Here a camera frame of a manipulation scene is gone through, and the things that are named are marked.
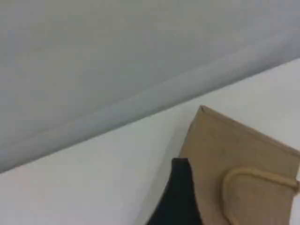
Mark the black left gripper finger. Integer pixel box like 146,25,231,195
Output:
144,157,203,225

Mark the brown fabric bag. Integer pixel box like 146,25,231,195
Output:
179,105,300,225

